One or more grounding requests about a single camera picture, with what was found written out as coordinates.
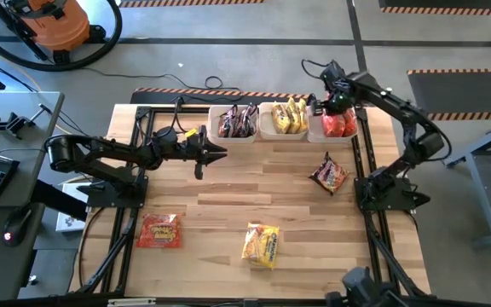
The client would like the hazard-striped black floor mat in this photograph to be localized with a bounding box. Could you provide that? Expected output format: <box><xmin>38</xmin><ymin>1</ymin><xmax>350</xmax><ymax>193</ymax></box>
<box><xmin>119</xmin><ymin>0</ymin><xmax>266</xmax><ymax>9</ymax></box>
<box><xmin>130</xmin><ymin>87</ymin><xmax>319</xmax><ymax>106</ymax></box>
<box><xmin>407</xmin><ymin>67</ymin><xmax>491</xmax><ymax>121</ymax></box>
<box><xmin>378</xmin><ymin>0</ymin><xmax>491</xmax><ymax>16</ymax></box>

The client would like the black computer mouse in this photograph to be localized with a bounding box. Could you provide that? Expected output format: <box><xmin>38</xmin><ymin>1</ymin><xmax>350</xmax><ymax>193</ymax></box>
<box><xmin>2</xmin><ymin>204</ymin><xmax>34</xmax><ymax>248</ymax></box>

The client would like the black desk clamp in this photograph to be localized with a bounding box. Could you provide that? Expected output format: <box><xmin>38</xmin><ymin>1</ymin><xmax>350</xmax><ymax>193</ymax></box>
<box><xmin>0</xmin><ymin>103</ymin><xmax>53</xmax><ymax>140</ymax></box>

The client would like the grey metal cart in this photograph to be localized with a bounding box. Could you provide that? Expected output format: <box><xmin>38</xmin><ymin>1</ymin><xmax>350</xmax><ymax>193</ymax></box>
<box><xmin>442</xmin><ymin>113</ymin><xmax>491</xmax><ymax>248</ymax></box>

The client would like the black floor cable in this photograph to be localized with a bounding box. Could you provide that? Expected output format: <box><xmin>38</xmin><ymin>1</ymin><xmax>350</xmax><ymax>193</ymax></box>
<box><xmin>81</xmin><ymin>66</ymin><xmax>245</xmax><ymax>93</ymax></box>

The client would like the silver metal bracket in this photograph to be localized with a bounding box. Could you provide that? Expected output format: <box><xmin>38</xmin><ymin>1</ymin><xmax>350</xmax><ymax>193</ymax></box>
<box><xmin>107</xmin><ymin>298</ymin><xmax>157</xmax><ymax>307</ymax></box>

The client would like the white plastic bin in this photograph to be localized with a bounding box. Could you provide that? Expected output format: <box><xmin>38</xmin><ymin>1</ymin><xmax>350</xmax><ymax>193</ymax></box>
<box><xmin>207</xmin><ymin>104</ymin><xmax>258</xmax><ymax>145</ymax></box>
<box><xmin>307</xmin><ymin>104</ymin><xmax>361</xmax><ymax>144</ymax></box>
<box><xmin>257</xmin><ymin>101</ymin><xmax>309</xmax><ymax>142</ymax></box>

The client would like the small white box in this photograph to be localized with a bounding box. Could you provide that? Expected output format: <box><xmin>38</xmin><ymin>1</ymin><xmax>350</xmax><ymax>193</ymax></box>
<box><xmin>55</xmin><ymin>211</ymin><xmax>88</xmax><ymax>234</ymax></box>

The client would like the black aluminium table frame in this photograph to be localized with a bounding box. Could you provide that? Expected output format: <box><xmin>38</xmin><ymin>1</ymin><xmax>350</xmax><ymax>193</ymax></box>
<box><xmin>77</xmin><ymin>105</ymin><xmax>432</xmax><ymax>299</ymax></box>

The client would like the orange shop vacuum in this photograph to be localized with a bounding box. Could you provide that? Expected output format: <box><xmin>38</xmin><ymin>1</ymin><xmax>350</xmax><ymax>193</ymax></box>
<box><xmin>0</xmin><ymin>0</ymin><xmax>124</xmax><ymax>72</ymax></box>
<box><xmin>0</xmin><ymin>0</ymin><xmax>108</xmax><ymax>65</ymax></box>

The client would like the dark grey equipment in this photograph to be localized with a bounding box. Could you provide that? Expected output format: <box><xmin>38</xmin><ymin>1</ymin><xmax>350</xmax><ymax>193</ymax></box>
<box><xmin>324</xmin><ymin>266</ymin><xmax>402</xmax><ymax>307</ymax></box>

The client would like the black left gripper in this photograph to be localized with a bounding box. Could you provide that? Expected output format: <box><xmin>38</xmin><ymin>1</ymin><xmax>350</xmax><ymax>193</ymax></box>
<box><xmin>172</xmin><ymin>125</ymin><xmax>228</xmax><ymax>181</ymax></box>

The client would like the black angled bar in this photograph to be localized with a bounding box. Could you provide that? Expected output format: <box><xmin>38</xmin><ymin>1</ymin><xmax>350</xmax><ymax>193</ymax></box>
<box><xmin>30</xmin><ymin>178</ymin><xmax>90</xmax><ymax>223</ymax></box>

